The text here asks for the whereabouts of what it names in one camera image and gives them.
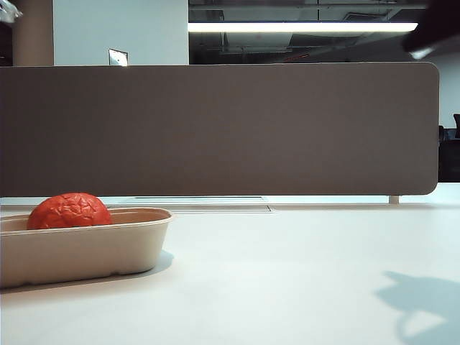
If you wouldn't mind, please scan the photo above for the crinkled orange fruit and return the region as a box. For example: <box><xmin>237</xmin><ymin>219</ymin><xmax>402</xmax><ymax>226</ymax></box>
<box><xmin>26</xmin><ymin>192</ymin><xmax>113</xmax><ymax>231</ymax></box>

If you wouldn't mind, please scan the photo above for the beige building column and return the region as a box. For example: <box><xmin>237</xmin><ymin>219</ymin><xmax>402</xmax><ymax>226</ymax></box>
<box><xmin>11</xmin><ymin>0</ymin><xmax>55</xmax><ymax>67</ymax></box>

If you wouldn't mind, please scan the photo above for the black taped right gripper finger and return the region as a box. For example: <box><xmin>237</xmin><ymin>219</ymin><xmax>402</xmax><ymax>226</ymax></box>
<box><xmin>400</xmin><ymin>30</ymin><xmax>460</xmax><ymax>61</ymax></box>

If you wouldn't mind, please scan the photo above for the large grey-brown desk divider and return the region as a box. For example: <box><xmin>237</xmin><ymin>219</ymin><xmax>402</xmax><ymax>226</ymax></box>
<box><xmin>0</xmin><ymin>61</ymin><xmax>441</xmax><ymax>198</ymax></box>

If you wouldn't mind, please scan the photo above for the white wall switch plate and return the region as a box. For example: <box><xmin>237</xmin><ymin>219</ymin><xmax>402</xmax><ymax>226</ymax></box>
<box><xmin>108</xmin><ymin>47</ymin><xmax>129</xmax><ymax>67</ymax></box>

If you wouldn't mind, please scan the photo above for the beige paper lunchbox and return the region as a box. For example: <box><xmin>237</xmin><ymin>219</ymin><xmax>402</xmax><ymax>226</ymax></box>
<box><xmin>0</xmin><ymin>207</ymin><xmax>173</xmax><ymax>289</ymax></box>

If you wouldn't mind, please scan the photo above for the long ceiling light strip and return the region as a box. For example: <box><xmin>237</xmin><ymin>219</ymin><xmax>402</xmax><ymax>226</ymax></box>
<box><xmin>188</xmin><ymin>22</ymin><xmax>420</xmax><ymax>34</ymax></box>

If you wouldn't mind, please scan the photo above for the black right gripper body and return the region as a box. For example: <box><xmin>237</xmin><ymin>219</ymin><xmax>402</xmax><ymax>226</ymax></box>
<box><xmin>416</xmin><ymin>0</ymin><xmax>460</xmax><ymax>34</ymax></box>

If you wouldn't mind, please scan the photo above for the black office chair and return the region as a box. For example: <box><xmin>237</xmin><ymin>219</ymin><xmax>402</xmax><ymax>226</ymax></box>
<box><xmin>438</xmin><ymin>113</ymin><xmax>460</xmax><ymax>183</ymax></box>

